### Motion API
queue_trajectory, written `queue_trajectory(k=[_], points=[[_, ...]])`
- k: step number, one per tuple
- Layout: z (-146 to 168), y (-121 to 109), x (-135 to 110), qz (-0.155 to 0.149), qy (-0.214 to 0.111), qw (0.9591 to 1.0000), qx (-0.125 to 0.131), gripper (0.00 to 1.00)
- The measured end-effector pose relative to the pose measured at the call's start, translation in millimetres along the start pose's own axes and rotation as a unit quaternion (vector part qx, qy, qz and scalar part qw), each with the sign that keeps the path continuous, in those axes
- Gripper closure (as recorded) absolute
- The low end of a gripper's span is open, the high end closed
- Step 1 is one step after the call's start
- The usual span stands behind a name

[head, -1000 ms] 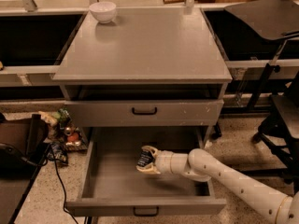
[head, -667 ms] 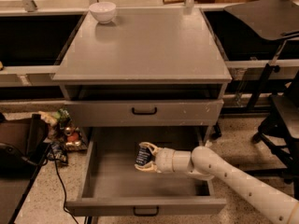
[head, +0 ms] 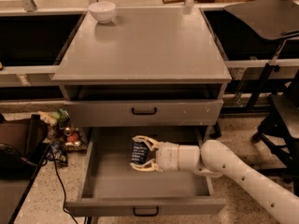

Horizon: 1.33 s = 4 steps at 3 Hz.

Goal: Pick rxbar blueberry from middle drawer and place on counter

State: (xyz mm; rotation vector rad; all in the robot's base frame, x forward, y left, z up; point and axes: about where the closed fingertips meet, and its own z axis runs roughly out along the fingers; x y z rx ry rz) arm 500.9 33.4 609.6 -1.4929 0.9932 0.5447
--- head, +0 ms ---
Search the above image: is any blue snack bag on floor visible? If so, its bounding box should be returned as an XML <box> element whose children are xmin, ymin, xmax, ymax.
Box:
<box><xmin>47</xmin><ymin>142</ymin><xmax>68</xmax><ymax>165</ymax></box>

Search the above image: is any grey drawer cabinet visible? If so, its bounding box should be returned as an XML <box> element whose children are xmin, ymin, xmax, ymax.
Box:
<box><xmin>51</xmin><ymin>7</ymin><xmax>233</xmax><ymax>145</ymax></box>

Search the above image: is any wooden stick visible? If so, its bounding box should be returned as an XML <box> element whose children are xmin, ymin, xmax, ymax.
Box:
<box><xmin>163</xmin><ymin>0</ymin><xmax>185</xmax><ymax>4</ymax></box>

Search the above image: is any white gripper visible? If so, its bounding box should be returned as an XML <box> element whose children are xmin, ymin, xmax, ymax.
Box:
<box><xmin>130</xmin><ymin>135</ymin><xmax>200</xmax><ymax>172</ymax></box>

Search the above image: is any black side table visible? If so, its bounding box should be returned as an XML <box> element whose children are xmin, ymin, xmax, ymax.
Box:
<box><xmin>0</xmin><ymin>115</ymin><xmax>48</xmax><ymax>224</ymax></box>

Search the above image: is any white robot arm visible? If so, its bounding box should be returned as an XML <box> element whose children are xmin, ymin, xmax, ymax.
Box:
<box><xmin>130</xmin><ymin>135</ymin><xmax>299</xmax><ymax>224</ymax></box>

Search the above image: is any pile of snack items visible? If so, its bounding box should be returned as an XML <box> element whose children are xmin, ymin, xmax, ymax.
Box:
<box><xmin>38</xmin><ymin>108</ymin><xmax>87</xmax><ymax>152</ymax></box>

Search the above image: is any closed grey upper drawer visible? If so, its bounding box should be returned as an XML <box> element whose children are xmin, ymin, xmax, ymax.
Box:
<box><xmin>64</xmin><ymin>100</ymin><xmax>223</xmax><ymax>127</ymax></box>

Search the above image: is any white bowl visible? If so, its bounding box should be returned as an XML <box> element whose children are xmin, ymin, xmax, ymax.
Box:
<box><xmin>89</xmin><ymin>1</ymin><xmax>116</xmax><ymax>23</ymax></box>

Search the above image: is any open grey middle drawer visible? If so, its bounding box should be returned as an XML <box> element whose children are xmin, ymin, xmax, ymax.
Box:
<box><xmin>66</xmin><ymin>127</ymin><xmax>226</xmax><ymax>217</ymax></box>

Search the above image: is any black cable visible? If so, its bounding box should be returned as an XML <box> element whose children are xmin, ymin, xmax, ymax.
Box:
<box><xmin>46</xmin><ymin>143</ymin><xmax>80</xmax><ymax>224</ymax></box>

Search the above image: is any blue rxbar blueberry bar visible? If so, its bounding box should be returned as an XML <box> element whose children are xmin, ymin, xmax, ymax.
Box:
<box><xmin>131</xmin><ymin>142</ymin><xmax>149</xmax><ymax>164</ymax></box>

